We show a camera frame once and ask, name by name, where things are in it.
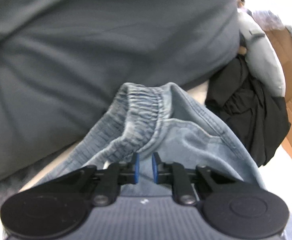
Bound bear print cream bedsheet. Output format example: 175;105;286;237
24;82;292;220

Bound dark grey pillow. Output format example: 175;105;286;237
0;0;241;188

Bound grey fuzzy blanket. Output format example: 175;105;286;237
0;160;44;198

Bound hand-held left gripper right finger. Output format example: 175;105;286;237
151;152;236;206

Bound blue jeans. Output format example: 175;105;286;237
21;82;267;198

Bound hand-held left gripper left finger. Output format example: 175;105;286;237
59;152;139;207

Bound black clothes pile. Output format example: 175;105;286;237
205;55;291;167

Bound grey neck pillow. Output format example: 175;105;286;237
237;9;286;97

